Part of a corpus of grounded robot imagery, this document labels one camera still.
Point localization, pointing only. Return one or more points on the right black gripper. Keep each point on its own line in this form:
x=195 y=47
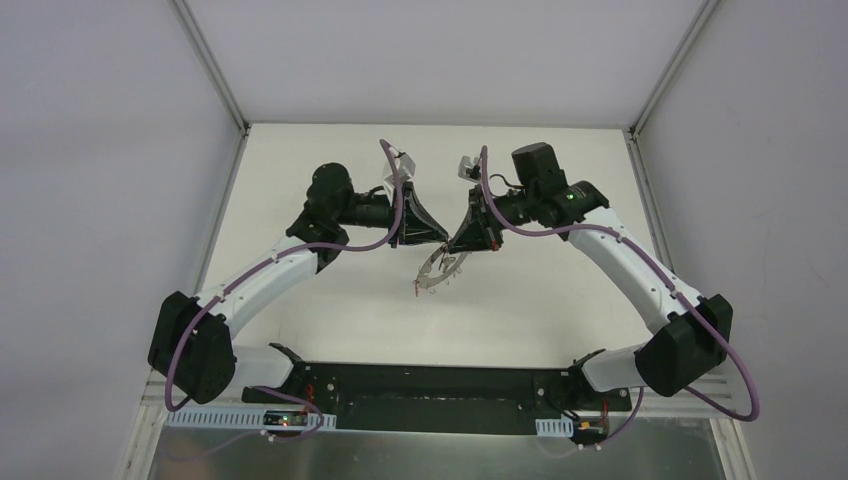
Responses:
x=478 y=216

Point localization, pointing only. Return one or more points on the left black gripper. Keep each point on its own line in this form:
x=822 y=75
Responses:
x=405 y=216

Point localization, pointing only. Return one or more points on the metal key ring disc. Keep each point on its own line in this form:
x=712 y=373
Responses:
x=439 y=268

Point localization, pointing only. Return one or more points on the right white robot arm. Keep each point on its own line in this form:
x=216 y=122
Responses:
x=689 y=331

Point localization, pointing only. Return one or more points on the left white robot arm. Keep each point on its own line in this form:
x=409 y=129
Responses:
x=193 y=346

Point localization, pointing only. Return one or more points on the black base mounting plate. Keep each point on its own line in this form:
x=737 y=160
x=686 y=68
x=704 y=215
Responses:
x=466 y=400

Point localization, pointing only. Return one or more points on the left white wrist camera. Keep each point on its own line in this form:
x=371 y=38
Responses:
x=401 y=164

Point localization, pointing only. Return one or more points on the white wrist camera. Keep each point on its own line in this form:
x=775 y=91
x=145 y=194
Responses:
x=401 y=164
x=470 y=169

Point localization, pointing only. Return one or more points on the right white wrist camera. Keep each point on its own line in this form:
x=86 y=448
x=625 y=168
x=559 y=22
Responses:
x=470 y=169

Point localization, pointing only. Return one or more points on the right white cable duct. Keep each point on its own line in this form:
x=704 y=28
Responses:
x=562 y=427

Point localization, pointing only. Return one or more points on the white cable duct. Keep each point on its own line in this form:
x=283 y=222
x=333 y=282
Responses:
x=284 y=419
x=562 y=427

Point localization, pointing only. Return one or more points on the left white cable duct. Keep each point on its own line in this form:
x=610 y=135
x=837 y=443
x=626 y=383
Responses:
x=284 y=419

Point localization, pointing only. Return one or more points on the aluminium frame rail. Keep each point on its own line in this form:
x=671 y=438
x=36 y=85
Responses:
x=685 y=404

